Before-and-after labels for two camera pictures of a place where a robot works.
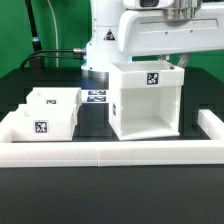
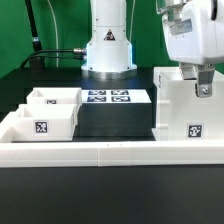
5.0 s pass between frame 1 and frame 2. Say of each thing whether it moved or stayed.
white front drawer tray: stayed
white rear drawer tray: stayed
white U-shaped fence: stayed
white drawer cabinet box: moved
